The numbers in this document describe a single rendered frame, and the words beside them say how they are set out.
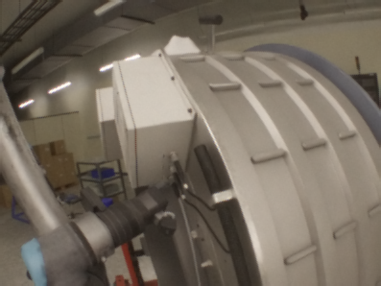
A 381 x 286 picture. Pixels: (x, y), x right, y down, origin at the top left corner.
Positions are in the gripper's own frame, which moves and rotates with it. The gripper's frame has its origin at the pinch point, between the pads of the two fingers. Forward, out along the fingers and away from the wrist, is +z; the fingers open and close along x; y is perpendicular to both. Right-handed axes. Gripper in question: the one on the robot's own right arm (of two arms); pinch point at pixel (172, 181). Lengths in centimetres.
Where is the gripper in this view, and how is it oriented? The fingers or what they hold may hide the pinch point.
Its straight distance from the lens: 61.3
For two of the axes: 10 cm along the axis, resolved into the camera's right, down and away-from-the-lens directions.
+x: 3.0, -7.0, -6.5
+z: 6.8, -3.2, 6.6
